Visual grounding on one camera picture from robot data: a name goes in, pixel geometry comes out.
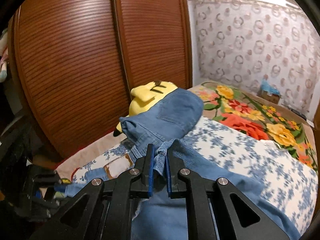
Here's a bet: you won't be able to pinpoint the beige bed sheet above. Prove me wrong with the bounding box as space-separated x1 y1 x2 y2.
56 133 126 180

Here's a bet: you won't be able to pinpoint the colourful floral bed blanket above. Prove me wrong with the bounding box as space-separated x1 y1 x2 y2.
190 81 318 171

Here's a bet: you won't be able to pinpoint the cardboard box with blue cloth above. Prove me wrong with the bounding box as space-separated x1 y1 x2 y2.
257 79 281 105

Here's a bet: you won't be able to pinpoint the circle patterned curtain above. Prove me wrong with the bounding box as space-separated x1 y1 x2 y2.
189 0 319 119

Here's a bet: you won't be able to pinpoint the brown louvered wardrobe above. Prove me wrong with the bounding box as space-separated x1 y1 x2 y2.
8 0 193 162

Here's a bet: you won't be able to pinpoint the yellow plush toy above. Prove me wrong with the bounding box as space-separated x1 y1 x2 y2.
113 80 179 138

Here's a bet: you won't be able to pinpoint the blue denim jeans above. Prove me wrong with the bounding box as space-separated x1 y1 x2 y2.
65 87 302 240

